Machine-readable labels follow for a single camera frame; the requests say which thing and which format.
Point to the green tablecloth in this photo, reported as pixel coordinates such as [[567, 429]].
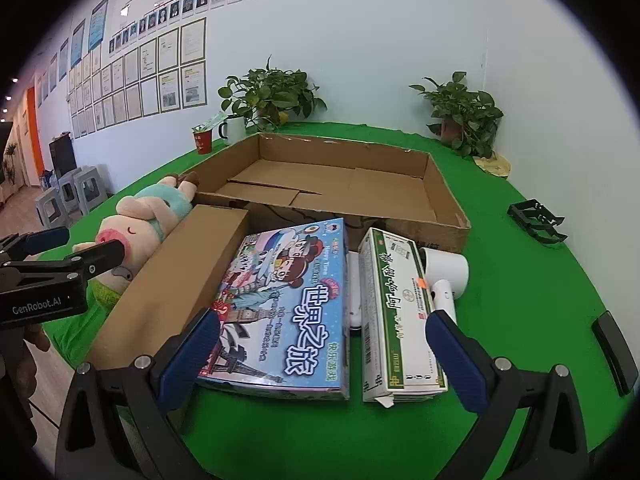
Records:
[[527, 301]]

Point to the framed certificate upper right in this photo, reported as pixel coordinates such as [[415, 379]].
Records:
[[193, 37]]

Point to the white device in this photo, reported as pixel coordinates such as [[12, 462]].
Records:
[[354, 303]]

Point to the framed certificate lower right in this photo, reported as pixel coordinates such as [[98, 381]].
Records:
[[193, 84]]

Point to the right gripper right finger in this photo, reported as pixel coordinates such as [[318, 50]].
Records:
[[552, 442]]

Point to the white handheld fan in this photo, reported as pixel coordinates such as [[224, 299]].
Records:
[[447, 275]]

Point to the large cardboard box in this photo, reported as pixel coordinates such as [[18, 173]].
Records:
[[283, 180]]

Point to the right potted green plant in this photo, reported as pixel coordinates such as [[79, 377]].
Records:
[[464, 120]]

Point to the green white medicine box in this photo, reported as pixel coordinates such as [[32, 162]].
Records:
[[398, 365]]

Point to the red paper cup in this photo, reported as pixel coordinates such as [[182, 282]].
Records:
[[203, 132]]

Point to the pink pig plush toy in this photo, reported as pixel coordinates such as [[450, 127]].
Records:
[[141, 223]]

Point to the black flat bar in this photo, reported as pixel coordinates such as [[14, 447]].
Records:
[[616, 352]]

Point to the white enamel mug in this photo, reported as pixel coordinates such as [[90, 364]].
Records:
[[232, 129]]

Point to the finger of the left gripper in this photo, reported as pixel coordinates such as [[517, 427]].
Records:
[[86, 264], [17, 247]]

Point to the long narrow cardboard tray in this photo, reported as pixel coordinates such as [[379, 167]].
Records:
[[180, 279]]

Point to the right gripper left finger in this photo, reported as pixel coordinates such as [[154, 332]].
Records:
[[115, 423]]

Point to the framed certificate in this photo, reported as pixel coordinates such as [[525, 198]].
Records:
[[193, 37], [193, 84]]

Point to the yellow dried leaf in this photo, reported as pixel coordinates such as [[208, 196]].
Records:
[[496, 165]]

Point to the blue board game box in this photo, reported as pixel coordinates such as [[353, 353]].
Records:
[[283, 308]]

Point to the potted green plant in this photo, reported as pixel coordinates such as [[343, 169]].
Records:
[[464, 120], [267, 97]]

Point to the person's left hand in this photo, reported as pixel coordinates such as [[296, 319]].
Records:
[[19, 369]]

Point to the left potted green plant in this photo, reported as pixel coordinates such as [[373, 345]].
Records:
[[267, 97]]

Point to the grey plastic stool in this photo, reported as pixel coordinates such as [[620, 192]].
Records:
[[50, 209], [90, 189]]

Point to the black plastic bracket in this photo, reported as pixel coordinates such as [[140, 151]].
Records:
[[537, 221]]

